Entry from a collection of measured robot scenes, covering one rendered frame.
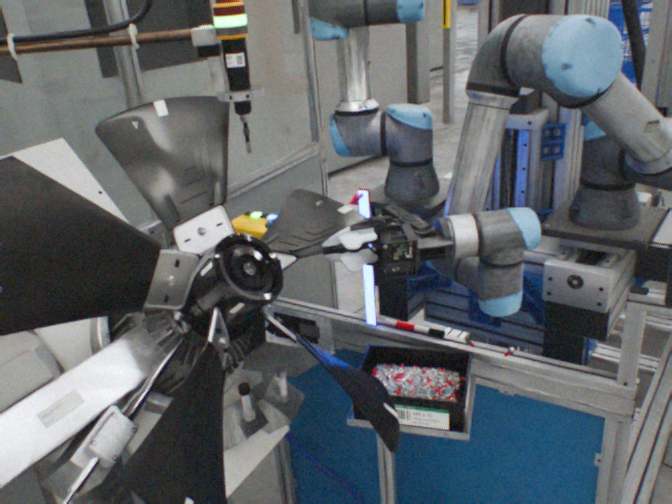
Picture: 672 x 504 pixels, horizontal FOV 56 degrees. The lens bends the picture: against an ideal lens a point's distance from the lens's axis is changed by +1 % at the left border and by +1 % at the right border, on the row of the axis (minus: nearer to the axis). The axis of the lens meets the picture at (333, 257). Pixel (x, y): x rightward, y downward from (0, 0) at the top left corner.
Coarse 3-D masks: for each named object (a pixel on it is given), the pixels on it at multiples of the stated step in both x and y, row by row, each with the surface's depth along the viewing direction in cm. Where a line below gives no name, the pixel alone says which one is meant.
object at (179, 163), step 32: (192, 96) 107; (96, 128) 102; (128, 128) 103; (160, 128) 103; (192, 128) 104; (224, 128) 105; (128, 160) 101; (160, 160) 101; (192, 160) 101; (224, 160) 101; (160, 192) 100; (192, 192) 99; (224, 192) 99
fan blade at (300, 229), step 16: (304, 192) 123; (288, 208) 119; (304, 208) 119; (320, 208) 119; (336, 208) 120; (272, 224) 114; (288, 224) 114; (304, 224) 113; (320, 224) 113; (336, 224) 114; (272, 240) 108; (288, 240) 108; (304, 240) 108; (320, 240) 108; (304, 256) 103
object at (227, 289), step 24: (240, 240) 93; (216, 264) 88; (240, 264) 92; (264, 264) 94; (192, 288) 92; (216, 288) 88; (240, 288) 89; (264, 288) 92; (192, 312) 94; (240, 312) 90; (192, 336) 94
